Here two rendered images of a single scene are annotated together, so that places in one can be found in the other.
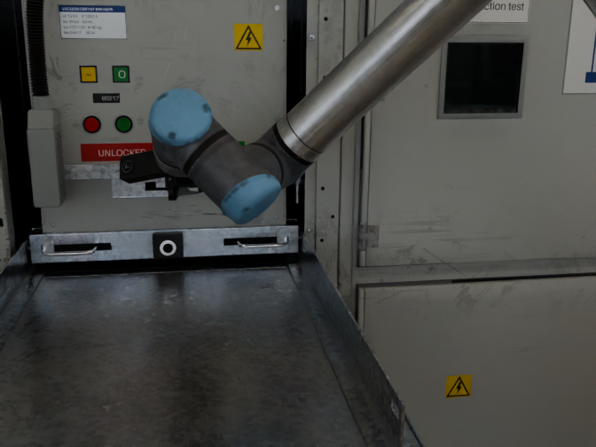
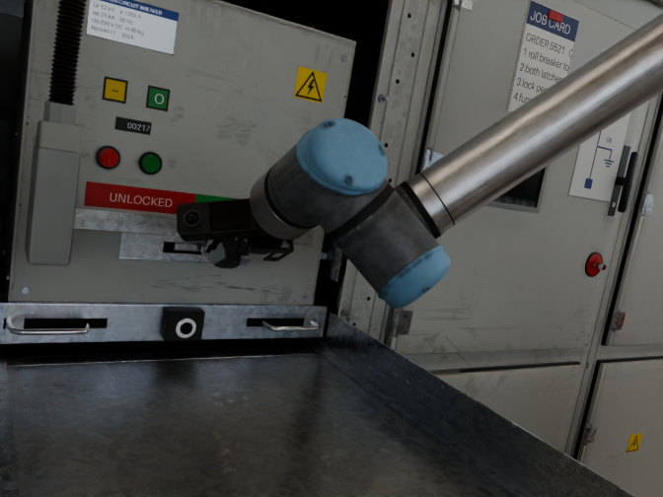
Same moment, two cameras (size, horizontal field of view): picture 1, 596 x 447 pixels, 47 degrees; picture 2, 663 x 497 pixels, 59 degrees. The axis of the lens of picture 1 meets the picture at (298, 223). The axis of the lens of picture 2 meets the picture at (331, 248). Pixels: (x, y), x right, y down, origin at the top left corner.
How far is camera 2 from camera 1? 0.62 m
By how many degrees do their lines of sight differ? 24
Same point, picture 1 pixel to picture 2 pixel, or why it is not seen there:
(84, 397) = not seen: outside the picture
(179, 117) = (353, 157)
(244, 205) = (426, 284)
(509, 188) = (519, 280)
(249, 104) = not seen: hidden behind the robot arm
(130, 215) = (137, 282)
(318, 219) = (354, 301)
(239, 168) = (420, 235)
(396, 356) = not seen: hidden behind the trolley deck
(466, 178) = (489, 267)
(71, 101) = (84, 121)
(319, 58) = (385, 123)
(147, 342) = (249, 473)
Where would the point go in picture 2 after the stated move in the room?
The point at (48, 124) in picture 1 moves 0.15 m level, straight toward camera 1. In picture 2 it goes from (72, 145) to (120, 159)
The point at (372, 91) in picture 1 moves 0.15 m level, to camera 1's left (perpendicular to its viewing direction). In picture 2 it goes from (542, 162) to (443, 142)
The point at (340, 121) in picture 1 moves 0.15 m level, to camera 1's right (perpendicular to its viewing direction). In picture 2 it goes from (495, 190) to (582, 205)
